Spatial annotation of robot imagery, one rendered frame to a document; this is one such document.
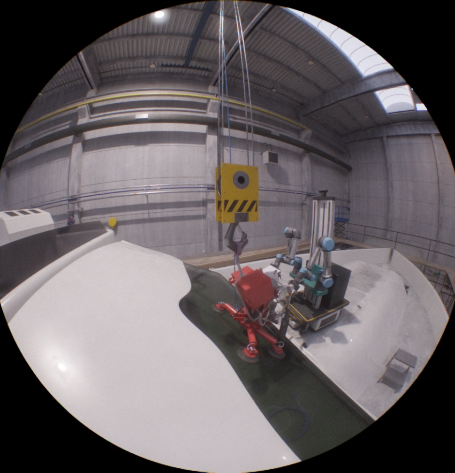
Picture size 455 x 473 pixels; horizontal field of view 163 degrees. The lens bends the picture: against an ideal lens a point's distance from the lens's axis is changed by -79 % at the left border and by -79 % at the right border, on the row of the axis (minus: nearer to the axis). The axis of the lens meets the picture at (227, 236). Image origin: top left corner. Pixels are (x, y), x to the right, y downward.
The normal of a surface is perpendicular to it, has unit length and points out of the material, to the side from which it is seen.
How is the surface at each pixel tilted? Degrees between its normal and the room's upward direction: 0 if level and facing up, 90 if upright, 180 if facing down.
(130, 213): 90
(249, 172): 90
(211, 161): 90
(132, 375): 21
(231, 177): 90
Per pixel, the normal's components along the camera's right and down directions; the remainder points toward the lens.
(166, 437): 0.32, -0.94
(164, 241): 0.38, 0.18
